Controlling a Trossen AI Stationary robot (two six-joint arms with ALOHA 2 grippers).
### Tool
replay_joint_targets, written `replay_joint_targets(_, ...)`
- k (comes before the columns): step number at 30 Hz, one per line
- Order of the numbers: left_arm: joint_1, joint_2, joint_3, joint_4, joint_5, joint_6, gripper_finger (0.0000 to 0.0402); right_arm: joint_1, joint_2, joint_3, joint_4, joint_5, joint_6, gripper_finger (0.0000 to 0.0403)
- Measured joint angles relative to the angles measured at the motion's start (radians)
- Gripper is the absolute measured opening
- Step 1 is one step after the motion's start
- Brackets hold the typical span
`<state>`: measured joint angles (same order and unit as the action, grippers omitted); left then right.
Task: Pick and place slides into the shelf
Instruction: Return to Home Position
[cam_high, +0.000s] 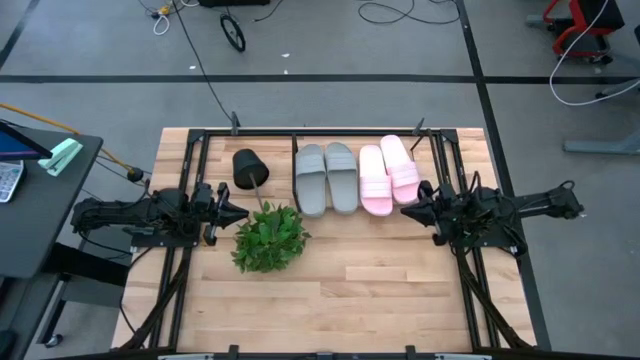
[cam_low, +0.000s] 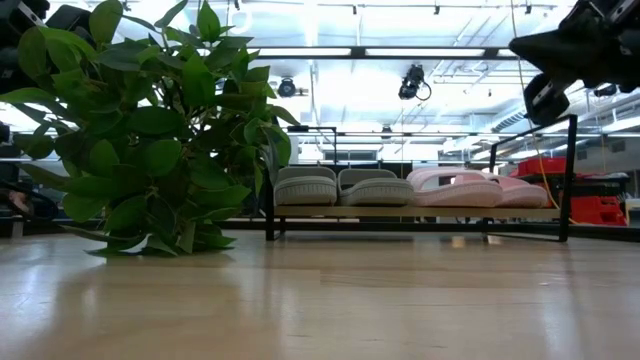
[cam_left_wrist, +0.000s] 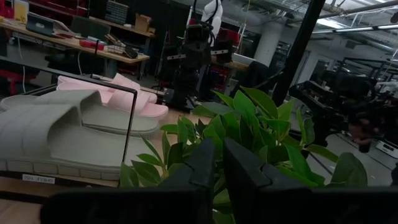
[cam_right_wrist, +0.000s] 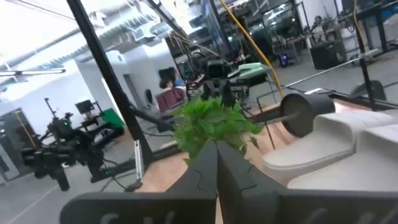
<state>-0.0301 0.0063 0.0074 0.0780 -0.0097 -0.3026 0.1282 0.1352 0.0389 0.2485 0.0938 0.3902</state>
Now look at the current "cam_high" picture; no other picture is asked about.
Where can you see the red and black cart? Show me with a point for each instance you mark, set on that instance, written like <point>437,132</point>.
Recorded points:
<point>600,12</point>

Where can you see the white flat bar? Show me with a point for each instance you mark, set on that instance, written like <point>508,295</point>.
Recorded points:
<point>185,357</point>
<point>462,357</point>

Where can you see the grey foam slide sandal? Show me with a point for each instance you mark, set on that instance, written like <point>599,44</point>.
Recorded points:
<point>342,180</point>
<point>310,185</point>

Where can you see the black box under desk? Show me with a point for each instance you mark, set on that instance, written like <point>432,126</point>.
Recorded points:
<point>105,242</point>

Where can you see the laptop with blue screen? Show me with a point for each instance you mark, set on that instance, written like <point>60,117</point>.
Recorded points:
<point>15,145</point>

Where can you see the yellow plug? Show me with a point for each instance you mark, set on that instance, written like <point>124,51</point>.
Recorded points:
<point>163,9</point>

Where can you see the black aluminium table frame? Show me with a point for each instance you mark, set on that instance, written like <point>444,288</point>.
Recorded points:
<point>250,133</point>

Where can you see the mint green stapler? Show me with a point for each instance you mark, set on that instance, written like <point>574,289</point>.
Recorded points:
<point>60,155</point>

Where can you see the white calculator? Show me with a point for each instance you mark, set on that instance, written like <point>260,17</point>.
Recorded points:
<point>10,180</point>

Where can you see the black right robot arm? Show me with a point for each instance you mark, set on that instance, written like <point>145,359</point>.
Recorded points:
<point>540,202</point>

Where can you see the green artificial leafy plant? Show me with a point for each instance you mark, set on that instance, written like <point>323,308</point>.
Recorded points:
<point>270,240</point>

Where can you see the black frame clamp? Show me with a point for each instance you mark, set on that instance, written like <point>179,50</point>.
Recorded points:
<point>235,125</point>
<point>233,351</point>
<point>418,127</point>
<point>410,351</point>

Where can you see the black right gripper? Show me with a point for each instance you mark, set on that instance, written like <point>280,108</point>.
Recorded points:
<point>440,215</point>

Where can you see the black plastic plant pot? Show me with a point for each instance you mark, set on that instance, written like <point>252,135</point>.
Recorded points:
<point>247,165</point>

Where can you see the grey desk foot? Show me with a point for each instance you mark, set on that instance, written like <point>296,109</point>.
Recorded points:
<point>625,87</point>

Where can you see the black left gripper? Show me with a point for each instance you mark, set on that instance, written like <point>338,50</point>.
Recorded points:
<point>212,210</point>

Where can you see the black office desk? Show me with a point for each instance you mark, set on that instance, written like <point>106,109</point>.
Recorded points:
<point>30,235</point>

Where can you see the pink foam slide sandal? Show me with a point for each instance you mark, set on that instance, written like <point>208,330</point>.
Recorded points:
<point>400,170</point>
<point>375,185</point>

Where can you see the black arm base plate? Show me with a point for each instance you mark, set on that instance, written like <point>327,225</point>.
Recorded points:
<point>150,242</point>
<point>500,241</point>

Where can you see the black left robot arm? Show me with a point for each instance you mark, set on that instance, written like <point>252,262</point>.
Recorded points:
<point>115,215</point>

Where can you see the black thin wheel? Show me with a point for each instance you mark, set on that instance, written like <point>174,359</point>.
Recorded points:
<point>242,47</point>

